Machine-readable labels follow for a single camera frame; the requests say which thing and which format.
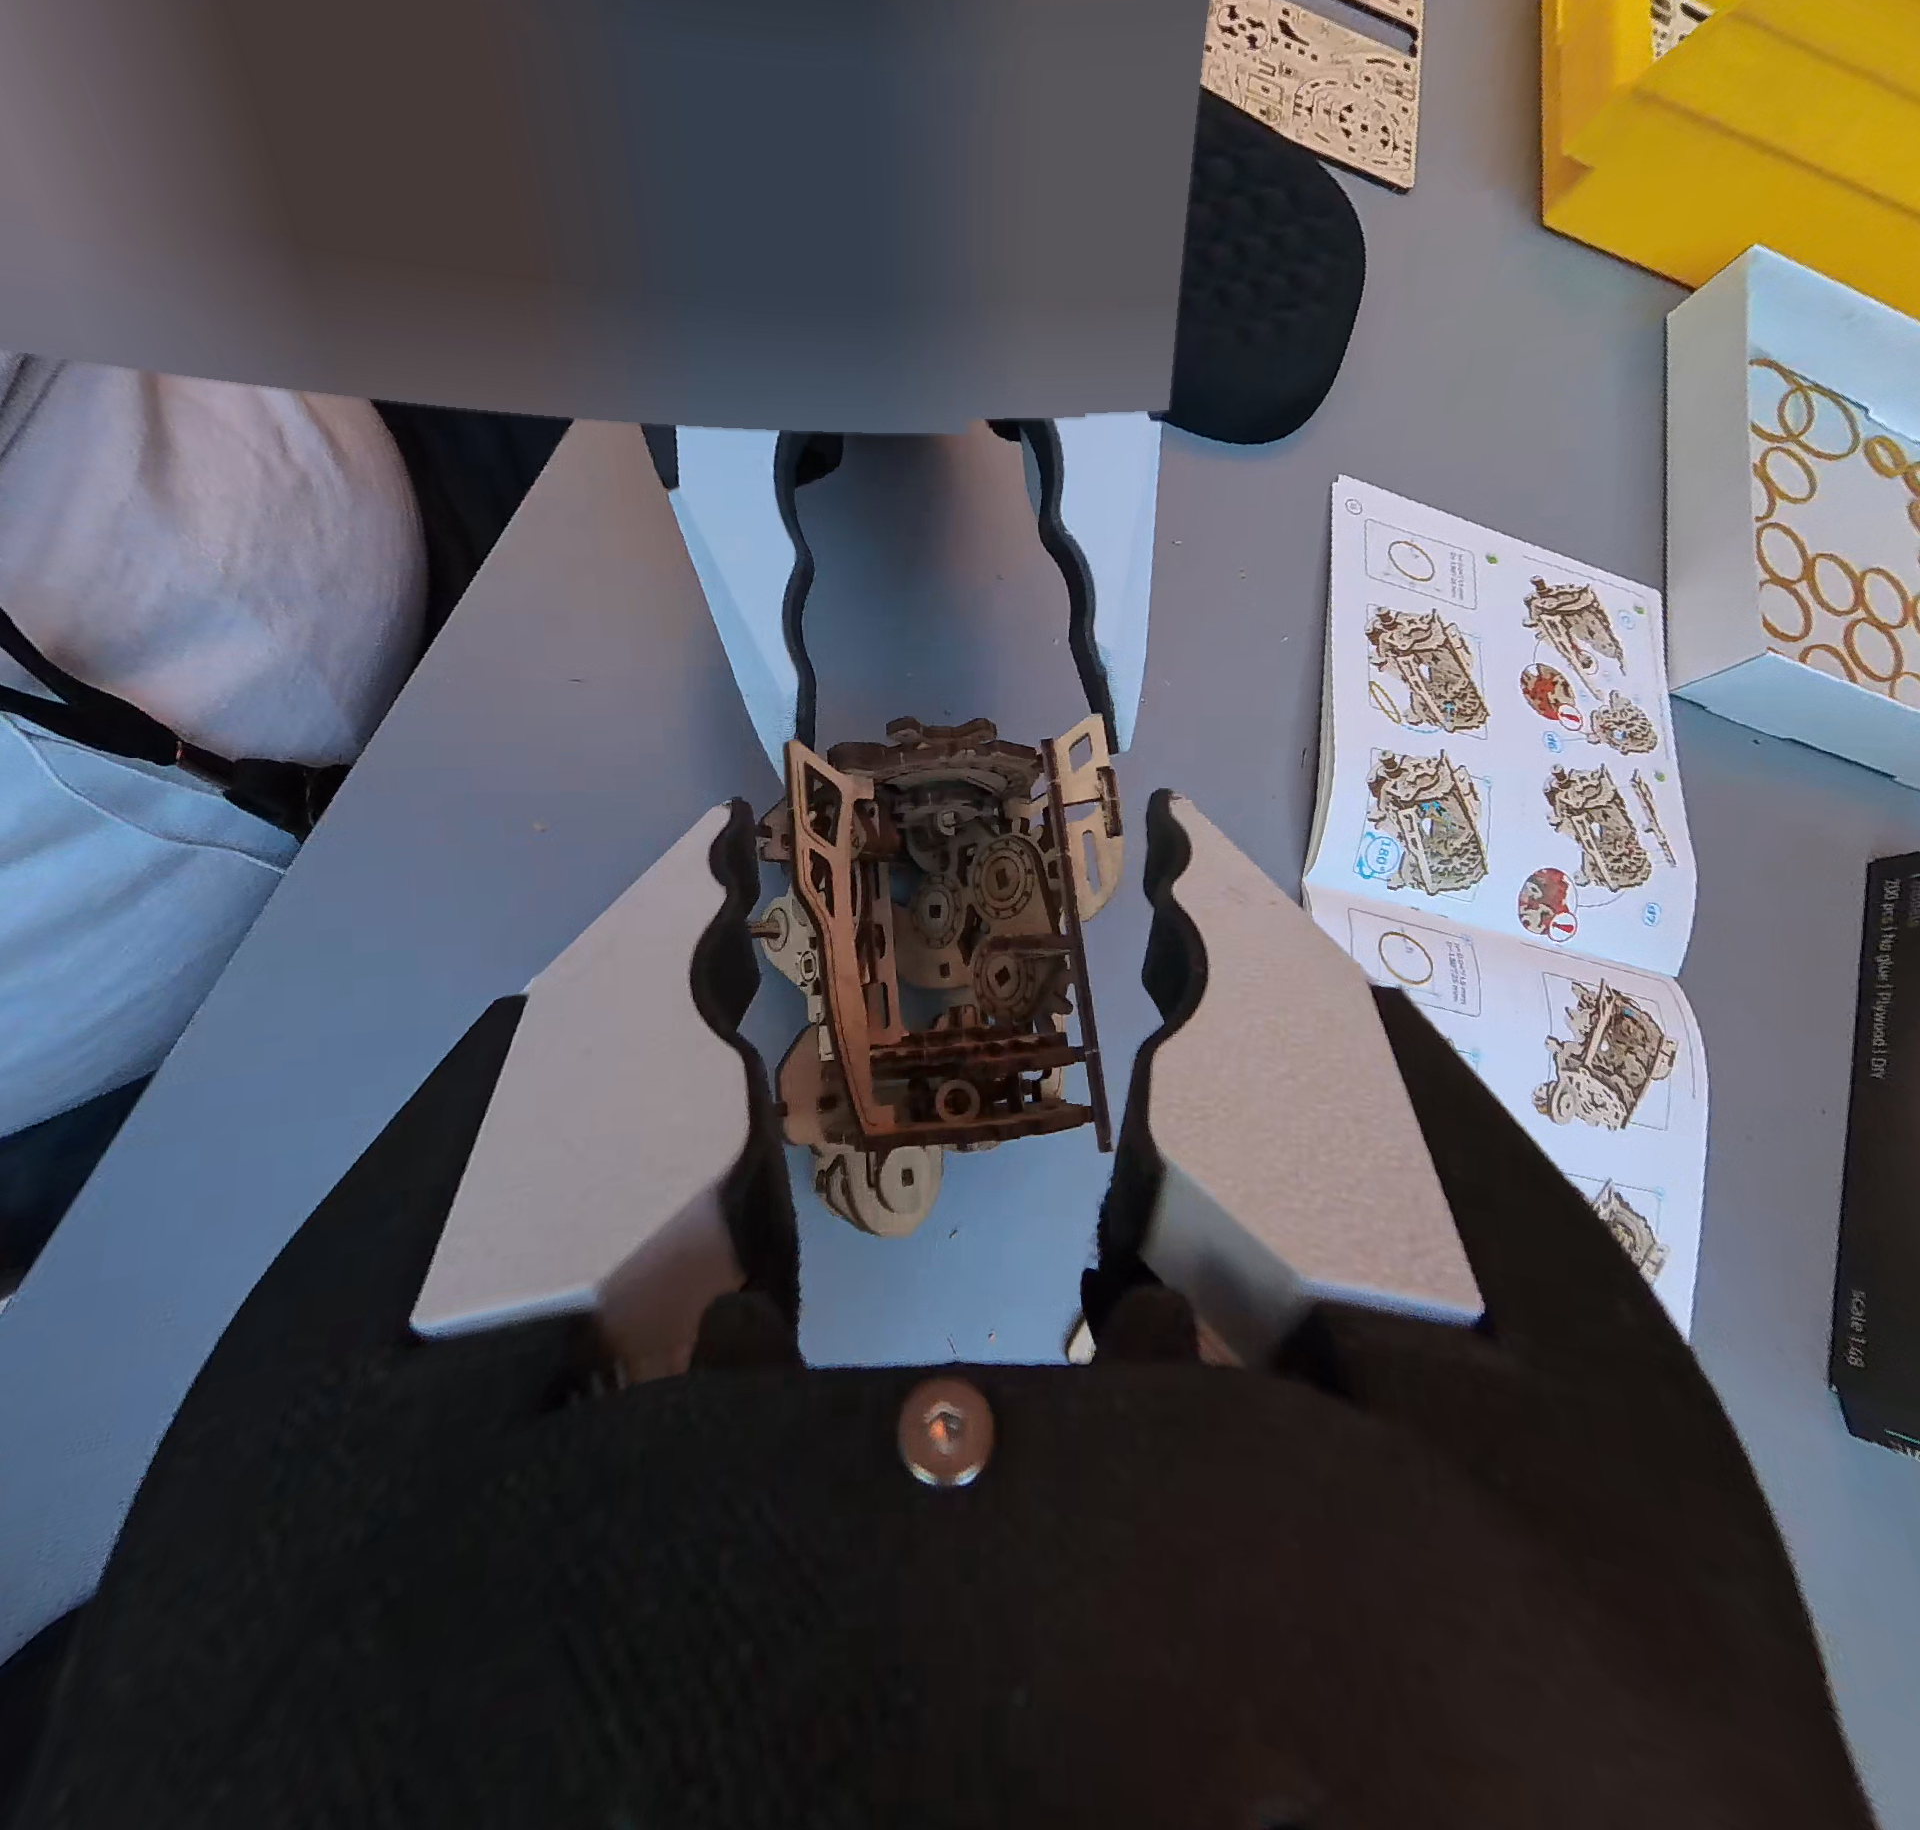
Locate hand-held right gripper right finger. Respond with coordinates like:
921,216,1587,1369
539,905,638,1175
1083,791,1488,1364

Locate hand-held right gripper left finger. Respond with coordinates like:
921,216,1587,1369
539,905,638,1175
408,798,803,1381

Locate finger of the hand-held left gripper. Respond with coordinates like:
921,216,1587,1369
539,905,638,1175
985,413,1166,756
672,423,844,753

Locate wooden mechanical model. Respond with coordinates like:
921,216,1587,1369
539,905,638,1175
743,715,1128,1241

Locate grey desk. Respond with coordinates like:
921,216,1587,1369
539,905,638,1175
0,0,1920,1673

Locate wooden parts sheet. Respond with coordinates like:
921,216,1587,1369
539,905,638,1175
1201,0,1431,192

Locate instruction booklet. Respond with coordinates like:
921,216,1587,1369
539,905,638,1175
1301,476,1710,1340

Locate yellow plastic bin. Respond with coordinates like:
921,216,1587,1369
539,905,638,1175
1541,0,1920,288

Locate person's white shirt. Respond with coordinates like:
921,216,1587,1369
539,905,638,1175
0,353,433,1144

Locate person's dark pants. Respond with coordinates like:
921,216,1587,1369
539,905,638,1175
0,1081,157,1302

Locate black cardboard box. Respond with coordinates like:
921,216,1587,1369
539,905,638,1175
1830,851,1920,1453

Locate white box of rubber bands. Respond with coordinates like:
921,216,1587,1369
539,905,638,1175
1665,243,1920,783

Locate black strap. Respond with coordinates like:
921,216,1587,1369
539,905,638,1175
0,608,356,838

